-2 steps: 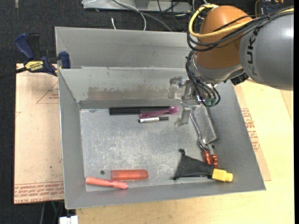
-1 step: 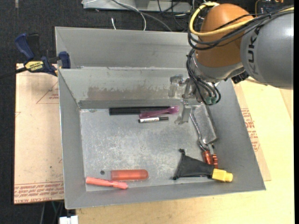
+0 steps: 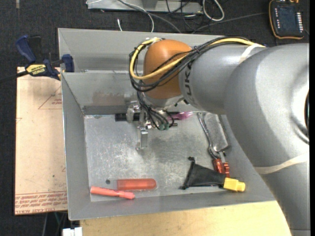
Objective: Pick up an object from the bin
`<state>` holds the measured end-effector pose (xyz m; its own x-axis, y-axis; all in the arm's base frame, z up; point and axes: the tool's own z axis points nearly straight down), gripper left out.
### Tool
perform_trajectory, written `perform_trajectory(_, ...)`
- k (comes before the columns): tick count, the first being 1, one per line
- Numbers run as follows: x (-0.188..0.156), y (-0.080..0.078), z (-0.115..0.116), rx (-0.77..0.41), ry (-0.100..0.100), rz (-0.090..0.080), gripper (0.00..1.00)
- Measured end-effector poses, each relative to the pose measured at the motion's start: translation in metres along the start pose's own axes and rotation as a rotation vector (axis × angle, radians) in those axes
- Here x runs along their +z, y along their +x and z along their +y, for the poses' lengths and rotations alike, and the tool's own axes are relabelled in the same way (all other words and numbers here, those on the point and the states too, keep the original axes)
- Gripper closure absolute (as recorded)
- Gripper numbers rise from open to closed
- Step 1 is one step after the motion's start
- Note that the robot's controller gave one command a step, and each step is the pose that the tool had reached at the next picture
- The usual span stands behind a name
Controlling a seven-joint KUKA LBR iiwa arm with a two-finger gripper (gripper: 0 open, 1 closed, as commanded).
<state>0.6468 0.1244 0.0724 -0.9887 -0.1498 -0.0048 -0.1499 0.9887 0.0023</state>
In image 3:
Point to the pink pen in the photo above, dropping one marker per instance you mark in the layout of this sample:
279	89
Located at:
112	192

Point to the brown cardboard board, red print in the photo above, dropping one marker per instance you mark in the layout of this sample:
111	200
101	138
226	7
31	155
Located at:
39	144

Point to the purple plastic piece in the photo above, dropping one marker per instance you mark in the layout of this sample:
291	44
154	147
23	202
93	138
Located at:
183	115

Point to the black cloth pouch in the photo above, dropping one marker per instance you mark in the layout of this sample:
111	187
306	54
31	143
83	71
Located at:
201	177

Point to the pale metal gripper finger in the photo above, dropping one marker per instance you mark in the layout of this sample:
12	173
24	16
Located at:
138	145
144	140

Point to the red metal clip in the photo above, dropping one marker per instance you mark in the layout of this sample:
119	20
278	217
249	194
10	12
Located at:
220	167

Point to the grey metal bin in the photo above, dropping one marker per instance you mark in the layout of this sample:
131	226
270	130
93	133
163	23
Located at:
118	154

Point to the orange translucent tube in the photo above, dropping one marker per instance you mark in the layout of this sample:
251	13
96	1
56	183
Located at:
136	184

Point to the yellow plastic connector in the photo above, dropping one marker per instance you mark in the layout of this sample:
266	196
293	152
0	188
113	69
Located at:
233	184

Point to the grey metal hand tool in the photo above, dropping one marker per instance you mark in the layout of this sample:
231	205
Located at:
216	131

